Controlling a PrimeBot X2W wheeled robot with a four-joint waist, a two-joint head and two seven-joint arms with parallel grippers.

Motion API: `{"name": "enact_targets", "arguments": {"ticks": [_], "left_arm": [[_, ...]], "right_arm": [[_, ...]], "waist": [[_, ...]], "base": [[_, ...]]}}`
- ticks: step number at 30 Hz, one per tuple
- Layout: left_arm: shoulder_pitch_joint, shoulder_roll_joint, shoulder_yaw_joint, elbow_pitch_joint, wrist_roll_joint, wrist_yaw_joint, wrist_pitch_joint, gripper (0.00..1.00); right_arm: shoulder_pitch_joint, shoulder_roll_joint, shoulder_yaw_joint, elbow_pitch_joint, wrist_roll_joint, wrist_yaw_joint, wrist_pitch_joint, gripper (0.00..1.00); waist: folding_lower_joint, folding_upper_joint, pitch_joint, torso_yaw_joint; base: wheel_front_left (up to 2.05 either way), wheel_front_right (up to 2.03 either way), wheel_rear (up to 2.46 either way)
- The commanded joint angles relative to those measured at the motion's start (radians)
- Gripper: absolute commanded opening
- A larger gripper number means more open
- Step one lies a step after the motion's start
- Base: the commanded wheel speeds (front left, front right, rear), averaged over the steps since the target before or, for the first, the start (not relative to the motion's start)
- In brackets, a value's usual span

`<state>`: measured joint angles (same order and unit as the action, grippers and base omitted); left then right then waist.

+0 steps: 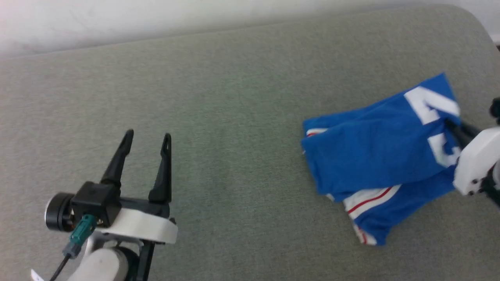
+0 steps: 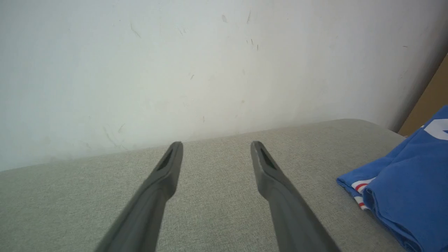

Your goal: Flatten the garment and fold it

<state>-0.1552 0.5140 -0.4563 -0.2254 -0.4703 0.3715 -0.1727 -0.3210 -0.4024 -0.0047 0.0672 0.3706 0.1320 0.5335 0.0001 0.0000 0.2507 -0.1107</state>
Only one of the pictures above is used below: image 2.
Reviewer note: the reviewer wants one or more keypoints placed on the grey fabric sofa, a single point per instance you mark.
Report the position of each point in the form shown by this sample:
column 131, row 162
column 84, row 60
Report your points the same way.
column 217, row 217

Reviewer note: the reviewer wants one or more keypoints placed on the blue Lakers basketball jersey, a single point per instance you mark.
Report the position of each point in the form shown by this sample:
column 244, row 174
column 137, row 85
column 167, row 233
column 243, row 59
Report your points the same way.
column 413, row 182

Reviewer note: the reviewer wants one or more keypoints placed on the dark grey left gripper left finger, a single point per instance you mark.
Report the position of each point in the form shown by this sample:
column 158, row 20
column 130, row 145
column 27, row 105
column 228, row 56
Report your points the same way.
column 147, row 217

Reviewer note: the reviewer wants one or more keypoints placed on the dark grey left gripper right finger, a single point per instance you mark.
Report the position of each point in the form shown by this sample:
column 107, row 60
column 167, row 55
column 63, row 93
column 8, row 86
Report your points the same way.
column 294, row 224

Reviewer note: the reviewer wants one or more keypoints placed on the brown board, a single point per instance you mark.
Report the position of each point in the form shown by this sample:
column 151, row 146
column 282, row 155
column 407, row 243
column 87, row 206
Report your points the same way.
column 434, row 101

